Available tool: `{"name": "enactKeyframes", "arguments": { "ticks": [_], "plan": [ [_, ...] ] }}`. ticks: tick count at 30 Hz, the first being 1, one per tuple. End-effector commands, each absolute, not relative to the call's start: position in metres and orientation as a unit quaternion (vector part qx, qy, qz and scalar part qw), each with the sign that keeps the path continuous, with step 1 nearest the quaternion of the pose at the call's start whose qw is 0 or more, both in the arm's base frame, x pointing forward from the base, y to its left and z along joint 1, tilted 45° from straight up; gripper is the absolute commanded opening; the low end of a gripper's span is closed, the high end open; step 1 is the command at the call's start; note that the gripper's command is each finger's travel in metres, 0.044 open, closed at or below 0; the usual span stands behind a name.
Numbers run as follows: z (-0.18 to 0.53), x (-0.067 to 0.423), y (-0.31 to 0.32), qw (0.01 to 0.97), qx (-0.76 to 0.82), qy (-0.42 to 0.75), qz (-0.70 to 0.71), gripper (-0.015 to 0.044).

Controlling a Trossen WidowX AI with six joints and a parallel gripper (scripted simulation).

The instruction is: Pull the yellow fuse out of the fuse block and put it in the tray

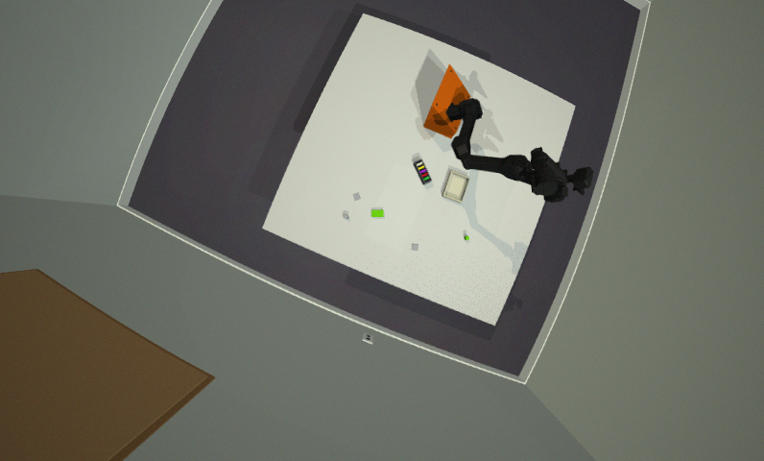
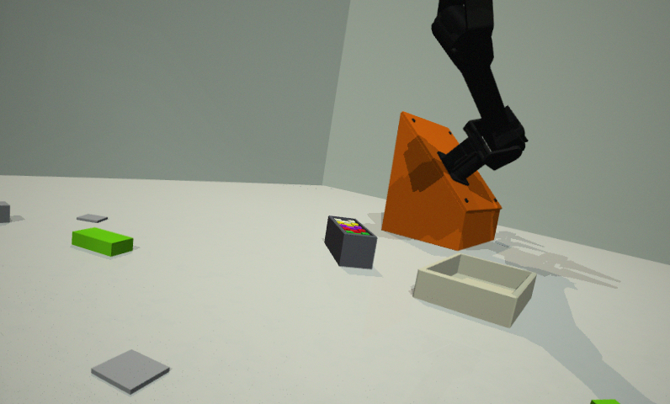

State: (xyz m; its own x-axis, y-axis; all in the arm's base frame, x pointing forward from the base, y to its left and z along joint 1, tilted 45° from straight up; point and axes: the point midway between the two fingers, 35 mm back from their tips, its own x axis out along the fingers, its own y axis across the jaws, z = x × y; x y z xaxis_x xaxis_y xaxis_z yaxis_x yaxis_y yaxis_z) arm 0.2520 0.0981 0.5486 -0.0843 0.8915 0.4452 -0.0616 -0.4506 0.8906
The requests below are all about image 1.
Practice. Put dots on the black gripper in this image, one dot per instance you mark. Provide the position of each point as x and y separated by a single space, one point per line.
581 178

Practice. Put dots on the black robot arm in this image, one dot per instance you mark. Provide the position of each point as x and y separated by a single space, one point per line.
515 167

